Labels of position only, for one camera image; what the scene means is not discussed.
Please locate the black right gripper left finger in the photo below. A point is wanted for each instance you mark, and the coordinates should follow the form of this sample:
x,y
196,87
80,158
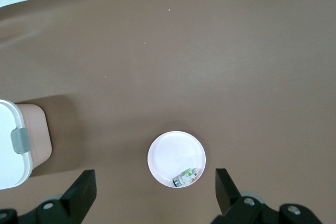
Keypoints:
x,y
81,195

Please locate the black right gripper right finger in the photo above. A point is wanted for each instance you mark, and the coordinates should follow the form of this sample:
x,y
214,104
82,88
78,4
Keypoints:
x,y
227,192

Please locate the pink round plate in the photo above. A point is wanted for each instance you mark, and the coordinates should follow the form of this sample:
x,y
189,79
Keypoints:
x,y
176,153

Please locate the grey box latch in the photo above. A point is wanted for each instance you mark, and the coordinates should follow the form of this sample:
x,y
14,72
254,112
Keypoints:
x,y
19,141

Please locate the white lidded storage box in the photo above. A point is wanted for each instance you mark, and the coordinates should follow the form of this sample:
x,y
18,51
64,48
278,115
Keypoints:
x,y
8,142

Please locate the green and white switch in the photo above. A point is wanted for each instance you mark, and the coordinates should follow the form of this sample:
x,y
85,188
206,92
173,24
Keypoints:
x,y
186,176

